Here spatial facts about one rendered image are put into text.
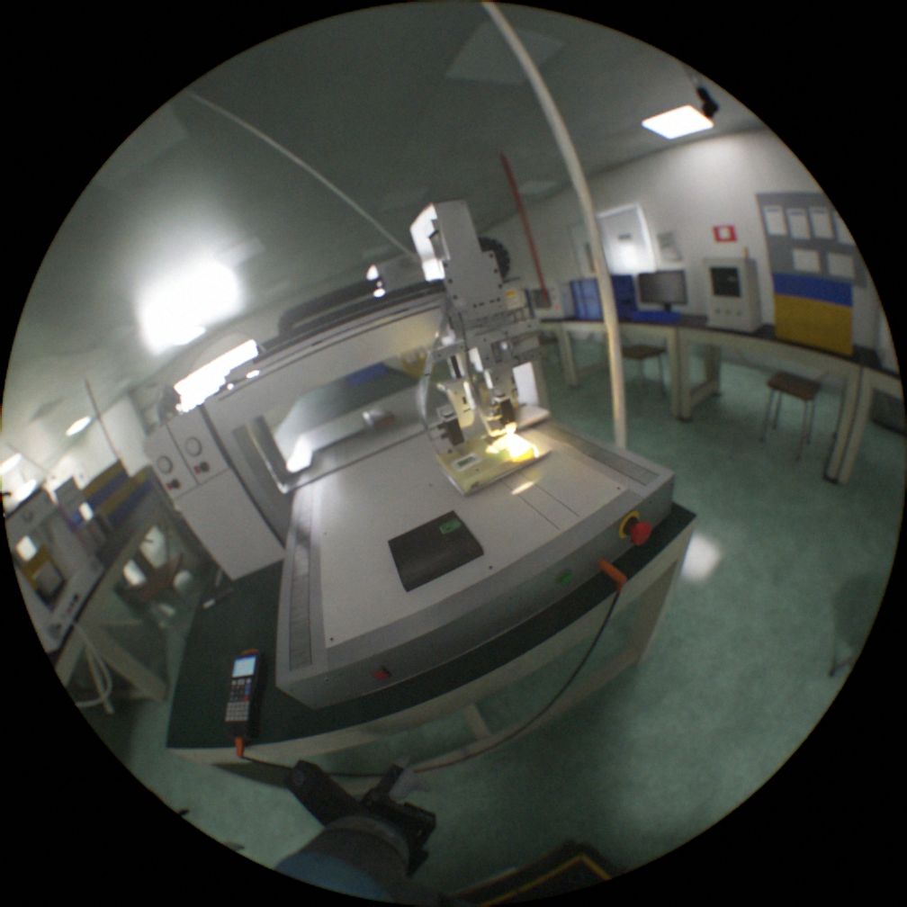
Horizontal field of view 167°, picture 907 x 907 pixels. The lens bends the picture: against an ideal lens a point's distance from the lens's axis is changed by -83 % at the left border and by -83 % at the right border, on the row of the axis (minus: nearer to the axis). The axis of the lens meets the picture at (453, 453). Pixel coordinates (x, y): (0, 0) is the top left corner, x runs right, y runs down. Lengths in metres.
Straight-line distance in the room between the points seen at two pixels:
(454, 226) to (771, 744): 1.72
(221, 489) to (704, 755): 1.62
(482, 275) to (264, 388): 0.50
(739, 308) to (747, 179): 2.09
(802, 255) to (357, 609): 4.22
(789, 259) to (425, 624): 4.13
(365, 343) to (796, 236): 4.02
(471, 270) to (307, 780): 0.80
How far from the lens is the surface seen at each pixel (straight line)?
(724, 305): 2.61
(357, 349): 0.67
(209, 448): 0.82
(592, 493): 0.54
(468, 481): 0.58
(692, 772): 1.27
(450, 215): 0.66
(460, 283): 0.62
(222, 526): 0.91
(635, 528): 0.50
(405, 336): 0.68
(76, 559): 2.46
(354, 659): 0.45
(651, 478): 0.58
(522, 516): 0.52
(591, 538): 0.47
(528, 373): 0.84
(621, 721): 1.23
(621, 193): 5.04
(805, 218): 4.10
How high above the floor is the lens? 1.19
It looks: 26 degrees down
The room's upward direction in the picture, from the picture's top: 18 degrees counter-clockwise
